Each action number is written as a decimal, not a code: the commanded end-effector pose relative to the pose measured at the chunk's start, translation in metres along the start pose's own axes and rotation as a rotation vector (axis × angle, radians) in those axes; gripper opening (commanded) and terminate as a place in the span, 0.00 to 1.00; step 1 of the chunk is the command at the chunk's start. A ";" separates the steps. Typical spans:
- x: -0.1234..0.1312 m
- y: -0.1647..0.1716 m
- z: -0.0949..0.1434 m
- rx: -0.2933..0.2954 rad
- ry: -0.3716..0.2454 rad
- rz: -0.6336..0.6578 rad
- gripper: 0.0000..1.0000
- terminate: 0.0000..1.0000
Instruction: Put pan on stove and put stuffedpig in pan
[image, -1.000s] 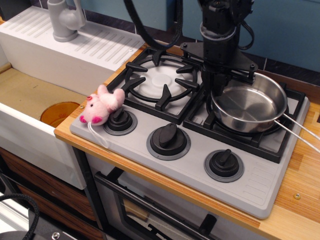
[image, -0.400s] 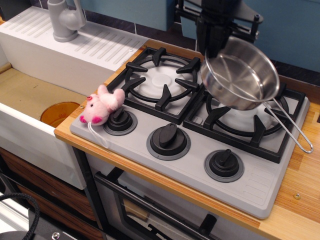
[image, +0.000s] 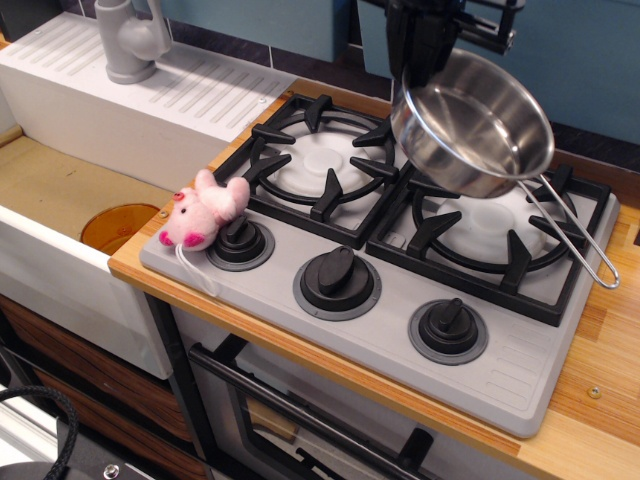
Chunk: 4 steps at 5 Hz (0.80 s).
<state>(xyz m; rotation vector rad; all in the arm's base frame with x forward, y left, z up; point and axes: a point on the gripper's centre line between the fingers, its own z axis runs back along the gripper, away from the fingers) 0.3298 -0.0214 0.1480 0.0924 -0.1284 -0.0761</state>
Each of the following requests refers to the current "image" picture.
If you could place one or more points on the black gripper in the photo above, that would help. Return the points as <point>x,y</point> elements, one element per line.
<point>437,25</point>

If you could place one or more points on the stainless steel pan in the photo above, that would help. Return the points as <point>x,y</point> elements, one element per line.
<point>476,131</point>

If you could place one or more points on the black middle stove knob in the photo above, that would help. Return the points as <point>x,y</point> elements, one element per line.
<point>337,286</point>

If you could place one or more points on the black stove knob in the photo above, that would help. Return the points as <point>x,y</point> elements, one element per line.
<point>448,332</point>
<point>241,245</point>
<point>337,286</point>

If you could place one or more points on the grey toy stove top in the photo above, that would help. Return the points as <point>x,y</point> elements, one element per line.
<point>472,302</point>

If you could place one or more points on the black left stove knob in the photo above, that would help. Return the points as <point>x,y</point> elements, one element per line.
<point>241,245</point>

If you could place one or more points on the black right stove knob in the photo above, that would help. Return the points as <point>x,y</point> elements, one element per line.
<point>448,332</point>

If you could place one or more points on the black left burner grate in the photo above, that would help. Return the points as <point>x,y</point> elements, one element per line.
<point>321,168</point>

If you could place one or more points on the black burner grate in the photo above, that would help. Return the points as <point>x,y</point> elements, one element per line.
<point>321,168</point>
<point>512,251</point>

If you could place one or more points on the black right burner grate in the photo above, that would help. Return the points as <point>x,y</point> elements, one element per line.
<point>512,251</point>

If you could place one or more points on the grey toy faucet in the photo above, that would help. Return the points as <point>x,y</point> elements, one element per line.
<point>131,45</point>

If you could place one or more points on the pink stuffed pig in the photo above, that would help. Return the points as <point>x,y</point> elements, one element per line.
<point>198,215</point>

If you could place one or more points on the white toy sink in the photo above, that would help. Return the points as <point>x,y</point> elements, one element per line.
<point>78,144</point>

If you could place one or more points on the orange sink drain plate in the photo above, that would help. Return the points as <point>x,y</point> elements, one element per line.
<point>112,228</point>

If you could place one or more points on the wooden drawer cabinet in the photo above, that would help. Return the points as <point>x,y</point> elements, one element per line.
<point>130,410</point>

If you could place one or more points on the oven door with handle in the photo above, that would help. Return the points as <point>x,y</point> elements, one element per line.
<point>222,363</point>

